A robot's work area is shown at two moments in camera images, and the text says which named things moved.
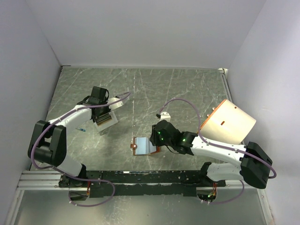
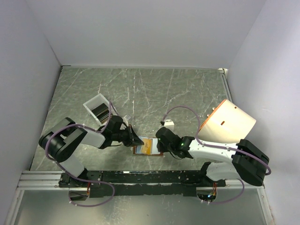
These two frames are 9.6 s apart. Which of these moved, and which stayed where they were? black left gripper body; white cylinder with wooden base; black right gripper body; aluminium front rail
Moved: black right gripper body; black left gripper body
Stayed: white cylinder with wooden base; aluminium front rail
